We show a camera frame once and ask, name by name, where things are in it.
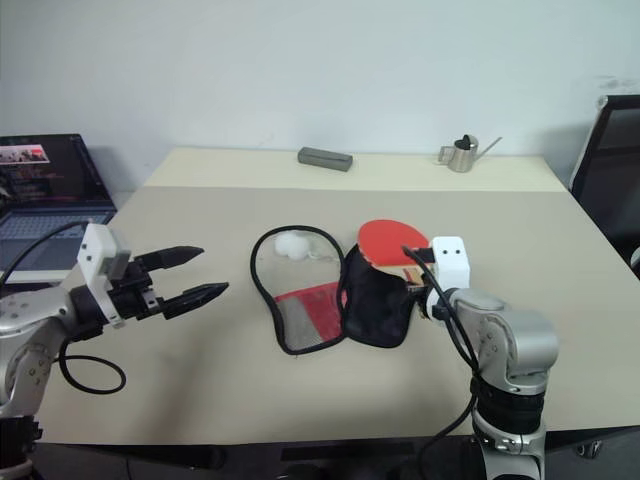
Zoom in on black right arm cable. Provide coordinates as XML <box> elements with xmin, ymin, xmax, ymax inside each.
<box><xmin>401</xmin><ymin>243</ymin><xmax>484</xmax><ymax>480</ymax></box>

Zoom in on grey rectangular case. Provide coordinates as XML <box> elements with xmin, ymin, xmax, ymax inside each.
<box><xmin>297</xmin><ymin>145</ymin><xmax>354</xmax><ymax>174</ymax></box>

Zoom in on black mesh office chair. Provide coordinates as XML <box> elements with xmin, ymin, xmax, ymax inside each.
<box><xmin>569</xmin><ymin>93</ymin><xmax>640</xmax><ymax>274</ymax></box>

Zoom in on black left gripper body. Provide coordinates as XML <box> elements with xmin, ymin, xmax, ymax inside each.
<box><xmin>106</xmin><ymin>258</ymin><xmax>167</xmax><ymax>322</ymax></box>

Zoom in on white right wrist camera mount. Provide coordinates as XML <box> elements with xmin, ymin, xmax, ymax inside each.
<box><xmin>430</xmin><ymin>235</ymin><xmax>474</xmax><ymax>291</ymax></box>

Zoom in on red table tennis paddle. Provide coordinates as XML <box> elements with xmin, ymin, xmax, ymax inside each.
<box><xmin>356</xmin><ymin>218</ymin><xmax>432</xmax><ymax>295</ymax></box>

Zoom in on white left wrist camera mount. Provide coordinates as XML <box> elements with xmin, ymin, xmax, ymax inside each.
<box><xmin>76</xmin><ymin>222</ymin><xmax>134</xmax><ymax>330</ymax></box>

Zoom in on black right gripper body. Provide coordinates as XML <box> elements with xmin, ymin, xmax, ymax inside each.
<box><xmin>406</xmin><ymin>279</ymin><xmax>433</xmax><ymax>302</ymax></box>

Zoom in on black table crossbar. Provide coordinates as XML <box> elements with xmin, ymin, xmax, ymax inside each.
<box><xmin>279</xmin><ymin>444</ymin><xmax>419</xmax><ymax>465</ymax></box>

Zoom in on red black paddle case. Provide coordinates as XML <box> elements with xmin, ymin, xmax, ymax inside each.
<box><xmin>249</xmin><ymin>224</ymin><xmax>417</xmax><ymax>357</ymax></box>

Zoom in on white fluffy pompom zipper charm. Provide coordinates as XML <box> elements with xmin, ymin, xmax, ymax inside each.
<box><xmin>273</xmin><ymin>230</ymin><xmax>342</xmax><ymax>265</ymax></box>

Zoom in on small metal watering can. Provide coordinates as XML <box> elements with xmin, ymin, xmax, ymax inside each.
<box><xmin>438</xmin><ymin>133</ymin><xmax>503</xmax><ymax>174</ymax></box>

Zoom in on open laptop computer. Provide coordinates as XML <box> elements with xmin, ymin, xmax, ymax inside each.
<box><xmin>0</xmin><ymin>132</ymin><xmax>119</xmax><ymax>275</ymax></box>

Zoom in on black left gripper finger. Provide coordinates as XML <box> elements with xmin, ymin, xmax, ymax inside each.
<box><xmin>131</xmin><ymin>245</ymin><xmax>206</xmax><ymax>274</ymax></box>
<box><xmin>161</xmin><ymin>281</ymin><xmax>231</xmax><ymax>321</ymax></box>

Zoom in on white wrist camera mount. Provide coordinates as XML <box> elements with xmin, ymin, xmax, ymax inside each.
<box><xmin>76</xmin><ymin>222</ymin><xmax>134</xmax><ymax>330</ymax></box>
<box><xmin>430</xmin><ymin>235</ymin><xmax>474</xmax><ymax>291</ymax></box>

